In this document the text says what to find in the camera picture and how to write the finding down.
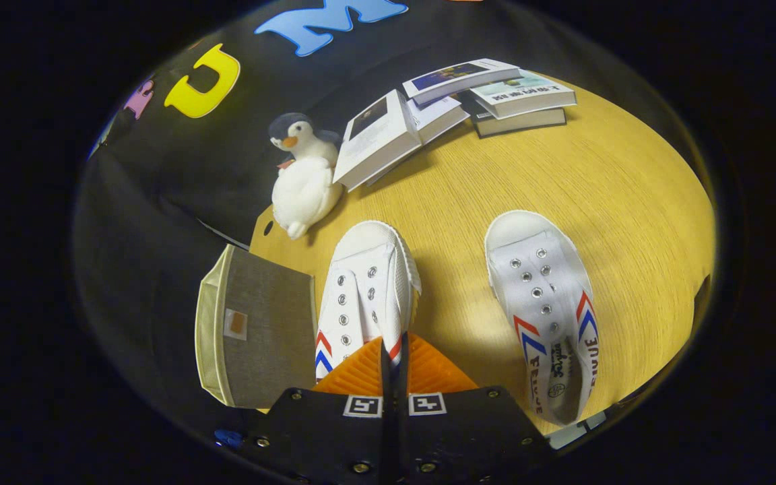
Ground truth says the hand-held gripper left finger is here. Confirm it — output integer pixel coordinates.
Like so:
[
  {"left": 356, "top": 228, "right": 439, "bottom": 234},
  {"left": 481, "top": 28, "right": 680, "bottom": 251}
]
[{"left": 253, "top": 337, "right": 392, "bottom": 485}]

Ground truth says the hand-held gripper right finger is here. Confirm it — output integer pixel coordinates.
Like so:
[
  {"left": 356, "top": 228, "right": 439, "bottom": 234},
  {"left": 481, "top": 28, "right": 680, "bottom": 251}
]
[{"left": 391, "top": 331, "right": 550, "bottom": 485}]

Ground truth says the grey fabric storage box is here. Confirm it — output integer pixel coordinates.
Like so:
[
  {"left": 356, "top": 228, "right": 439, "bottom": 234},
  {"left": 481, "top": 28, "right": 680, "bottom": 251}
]
[{"left": 194, "top": 243, "right": 319, "bottom": 410}]

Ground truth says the white canvas shoe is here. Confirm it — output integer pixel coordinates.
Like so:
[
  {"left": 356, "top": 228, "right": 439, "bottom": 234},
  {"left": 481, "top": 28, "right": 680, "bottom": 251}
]
[
  {"left": 314, "top": 220, "right": 423, "bottom": 386},
  {"left": 484, "top": 209, "right": 601, "bottom": 427}
]

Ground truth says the white plush toy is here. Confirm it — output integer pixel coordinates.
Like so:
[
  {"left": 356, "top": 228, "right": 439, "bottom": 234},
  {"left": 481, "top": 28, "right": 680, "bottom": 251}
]
[{"left": 271, "top": 156, "right": 346, "bottom": 240}]

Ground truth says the penguin plush toy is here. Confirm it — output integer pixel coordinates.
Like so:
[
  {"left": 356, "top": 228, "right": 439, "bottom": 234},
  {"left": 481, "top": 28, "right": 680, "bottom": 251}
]
[{"left": 267, "top": 112, "right": 342, "bottom": 169}]

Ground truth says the black backdrop cloth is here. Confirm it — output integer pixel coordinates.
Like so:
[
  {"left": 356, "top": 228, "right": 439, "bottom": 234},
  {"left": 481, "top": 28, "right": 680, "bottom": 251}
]
[{"left": 75, "top": 0, "right": 712, "bottom": 432}]

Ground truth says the dark grey book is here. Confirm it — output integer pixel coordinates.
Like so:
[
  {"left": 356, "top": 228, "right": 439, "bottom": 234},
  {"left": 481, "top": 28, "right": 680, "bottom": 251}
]
[{"left": 469, "top": 94, "right": 568, "bottom": 139}]

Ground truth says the plain white book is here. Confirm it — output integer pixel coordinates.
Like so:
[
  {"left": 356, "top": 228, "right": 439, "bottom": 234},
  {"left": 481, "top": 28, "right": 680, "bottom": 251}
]
[{"left": 364, "top": 94, "right": 472, "bottom": 187}]

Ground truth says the book with teal cover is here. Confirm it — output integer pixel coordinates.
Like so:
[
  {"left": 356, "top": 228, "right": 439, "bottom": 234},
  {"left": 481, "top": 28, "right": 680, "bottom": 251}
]
[{"left": 485, "top": 70, "right": 578, "bottom": 121}]

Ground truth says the book with blue picture cover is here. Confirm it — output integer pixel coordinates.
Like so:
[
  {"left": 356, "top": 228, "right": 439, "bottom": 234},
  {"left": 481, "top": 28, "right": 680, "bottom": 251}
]
[{"left": 401, "top": 58, "right": 522, "bottom": 107}]

